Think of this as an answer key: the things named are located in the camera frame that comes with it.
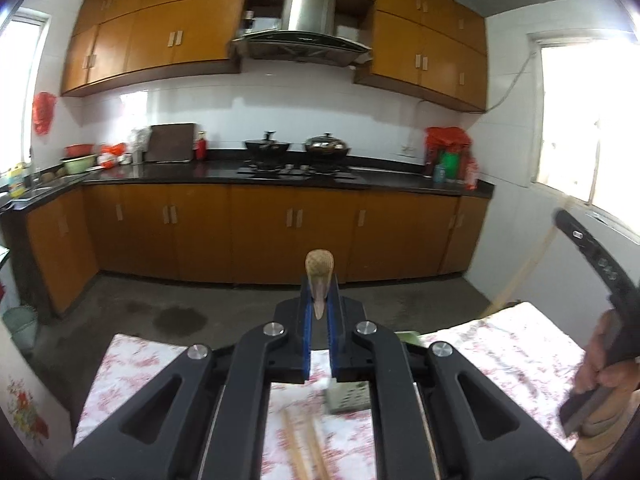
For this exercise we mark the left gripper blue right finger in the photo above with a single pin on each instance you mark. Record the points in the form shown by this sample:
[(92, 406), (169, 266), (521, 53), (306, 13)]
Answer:
[(333, 310)]

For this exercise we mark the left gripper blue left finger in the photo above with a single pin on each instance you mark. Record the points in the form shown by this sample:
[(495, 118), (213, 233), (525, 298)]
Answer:
[(305, 306)]

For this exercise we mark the bamboo chopstick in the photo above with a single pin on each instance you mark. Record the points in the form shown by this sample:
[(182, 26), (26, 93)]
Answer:
[(319, 266), (315, 450), (294, 449)]

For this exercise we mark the lower wooden kitchen cabinets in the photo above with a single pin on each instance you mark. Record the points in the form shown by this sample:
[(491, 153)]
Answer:
[(247, 234)]

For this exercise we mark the black kitchen countertop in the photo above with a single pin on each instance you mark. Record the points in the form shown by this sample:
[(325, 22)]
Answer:
[(234, 167)]

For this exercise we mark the operator right hand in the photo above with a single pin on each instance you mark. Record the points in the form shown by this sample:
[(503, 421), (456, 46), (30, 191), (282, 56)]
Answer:
[(594, 372)]

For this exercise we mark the grey perforated utensil holder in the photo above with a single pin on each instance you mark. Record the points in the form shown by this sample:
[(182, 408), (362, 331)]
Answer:
[(347, 397)]

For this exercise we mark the floral red white tablecloth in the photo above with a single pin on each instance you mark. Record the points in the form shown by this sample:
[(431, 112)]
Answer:
[(523, 352)]

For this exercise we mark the gas stove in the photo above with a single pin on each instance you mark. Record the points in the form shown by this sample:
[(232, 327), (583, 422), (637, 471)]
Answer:
[(264, 171)]

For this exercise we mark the dark pot with lid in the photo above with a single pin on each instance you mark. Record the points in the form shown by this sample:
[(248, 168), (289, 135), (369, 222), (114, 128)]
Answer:
[(327, 148)]

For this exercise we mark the black wok with lid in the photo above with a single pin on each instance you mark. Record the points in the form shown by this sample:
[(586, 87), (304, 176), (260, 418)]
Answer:
[(267, 148)]

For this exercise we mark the green container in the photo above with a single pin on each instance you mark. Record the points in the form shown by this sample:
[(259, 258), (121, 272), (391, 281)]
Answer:
[(450, 161)]

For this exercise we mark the red bottle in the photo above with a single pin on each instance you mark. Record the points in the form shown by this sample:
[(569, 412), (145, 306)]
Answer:
[(201, 147)]

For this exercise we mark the right window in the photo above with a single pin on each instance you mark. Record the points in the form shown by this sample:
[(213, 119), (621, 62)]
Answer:
[(588, 133)]

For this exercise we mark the window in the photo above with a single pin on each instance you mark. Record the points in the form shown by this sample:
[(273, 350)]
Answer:
[(588, 133), (22, 42)]

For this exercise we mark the red bag over condiments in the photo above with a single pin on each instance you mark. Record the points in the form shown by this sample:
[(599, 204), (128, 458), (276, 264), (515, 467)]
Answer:
[(453, 139)]

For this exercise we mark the dark cutting board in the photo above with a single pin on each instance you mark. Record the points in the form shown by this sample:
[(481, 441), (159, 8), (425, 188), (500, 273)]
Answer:
[(170, 143)]

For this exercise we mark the red white plastic bag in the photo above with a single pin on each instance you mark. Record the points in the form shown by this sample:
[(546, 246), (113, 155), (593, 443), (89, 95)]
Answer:
[(111, 155)]

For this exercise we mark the green basin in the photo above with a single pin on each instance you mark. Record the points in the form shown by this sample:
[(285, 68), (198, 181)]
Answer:
[(79, 165)]

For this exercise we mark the steel range hood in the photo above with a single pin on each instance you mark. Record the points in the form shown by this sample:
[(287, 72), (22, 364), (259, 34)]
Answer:
[(327, 32)]

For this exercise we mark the red basin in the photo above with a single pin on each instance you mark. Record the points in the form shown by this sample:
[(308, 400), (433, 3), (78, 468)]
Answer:
[(78, 150)]

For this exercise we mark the green waste basket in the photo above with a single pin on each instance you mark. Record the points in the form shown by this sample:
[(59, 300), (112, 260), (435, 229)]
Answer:
[(22, 324)]

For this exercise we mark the yellow detergent bottle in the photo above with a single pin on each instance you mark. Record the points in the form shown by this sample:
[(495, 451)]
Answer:
[(17, 181)]

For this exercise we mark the left window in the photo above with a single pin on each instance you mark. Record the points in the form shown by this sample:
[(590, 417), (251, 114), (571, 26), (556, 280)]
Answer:
[(22, 42)]

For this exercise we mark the wall power socket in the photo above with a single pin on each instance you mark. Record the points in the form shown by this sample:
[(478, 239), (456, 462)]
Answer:
[(407, 151)]

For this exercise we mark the upper wooden wall cabinets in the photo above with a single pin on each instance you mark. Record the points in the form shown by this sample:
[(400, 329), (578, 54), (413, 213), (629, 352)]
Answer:
[(434, 50)]

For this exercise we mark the red plastic bag on wall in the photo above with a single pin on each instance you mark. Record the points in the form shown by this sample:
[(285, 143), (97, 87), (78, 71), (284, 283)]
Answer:
[(43, 107)]

